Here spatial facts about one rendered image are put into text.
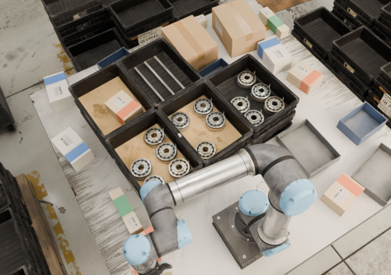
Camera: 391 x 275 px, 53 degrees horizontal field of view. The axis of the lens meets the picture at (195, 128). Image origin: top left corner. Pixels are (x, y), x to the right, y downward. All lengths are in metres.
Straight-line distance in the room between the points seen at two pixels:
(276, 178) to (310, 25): 2.30
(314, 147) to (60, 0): 2.27
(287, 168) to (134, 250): 0.50
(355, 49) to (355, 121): 0.93
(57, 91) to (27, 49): 1.56
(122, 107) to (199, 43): 0.62
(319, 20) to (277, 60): 1.14
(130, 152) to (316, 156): 0.95
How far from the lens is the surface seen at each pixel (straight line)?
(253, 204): 1.61
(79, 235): 2.78
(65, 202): 2.90
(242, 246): 1.79
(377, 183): 2.15
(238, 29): 2.42
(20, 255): 2.45
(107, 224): 1.99
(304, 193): 1.19
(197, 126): 2.01
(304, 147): 2.14
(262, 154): 1.24
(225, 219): 1.83
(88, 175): 2.12
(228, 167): 1.22
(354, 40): 3.18
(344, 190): 2.00
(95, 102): 2.19
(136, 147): 1.98
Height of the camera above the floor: 2.52
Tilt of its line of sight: 57 degrees down
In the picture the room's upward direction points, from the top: 5 degrees counter-clockwise
